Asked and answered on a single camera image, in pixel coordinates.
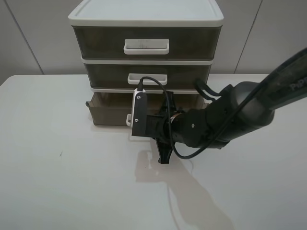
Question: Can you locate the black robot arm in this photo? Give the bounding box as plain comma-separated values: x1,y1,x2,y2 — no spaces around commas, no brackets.
145,49,307,164

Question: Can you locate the brown translucent drawer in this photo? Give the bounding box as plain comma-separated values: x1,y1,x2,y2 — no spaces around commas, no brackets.
73,26,221,60
85,92,206,127
85,64,211,90

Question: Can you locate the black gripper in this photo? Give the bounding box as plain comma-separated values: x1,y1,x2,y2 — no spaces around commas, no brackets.
145,91,184,164

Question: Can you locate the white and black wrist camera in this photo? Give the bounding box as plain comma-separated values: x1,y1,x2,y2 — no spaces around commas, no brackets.
131,89,147,137

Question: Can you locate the black camera cable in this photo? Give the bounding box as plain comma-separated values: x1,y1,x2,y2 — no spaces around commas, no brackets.
137,54,307,160

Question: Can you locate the white drawer cabinet frame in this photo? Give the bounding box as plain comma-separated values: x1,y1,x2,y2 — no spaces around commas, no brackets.
68,0,224,94

